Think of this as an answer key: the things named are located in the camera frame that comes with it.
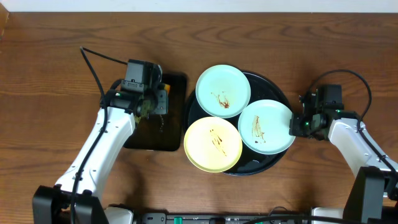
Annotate light blue plate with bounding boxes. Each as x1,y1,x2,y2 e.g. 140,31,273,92
195,65,251,118
238,100,295,155

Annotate yellow plate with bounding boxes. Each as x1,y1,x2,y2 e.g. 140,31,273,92
183,116,243,173

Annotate green yellow sponge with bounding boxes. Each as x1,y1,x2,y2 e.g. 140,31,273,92
164,84,170,94

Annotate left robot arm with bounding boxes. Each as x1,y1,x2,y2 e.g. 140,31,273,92
32,83,170,223

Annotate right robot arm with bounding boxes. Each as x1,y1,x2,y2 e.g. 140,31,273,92
289,110,397,223

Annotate black rectangular tray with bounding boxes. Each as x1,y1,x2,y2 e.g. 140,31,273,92
124,72,187,152

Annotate light blue plate top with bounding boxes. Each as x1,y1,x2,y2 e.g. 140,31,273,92
195,65,251,118

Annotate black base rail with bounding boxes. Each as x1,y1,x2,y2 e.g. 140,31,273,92
133,212,315,224

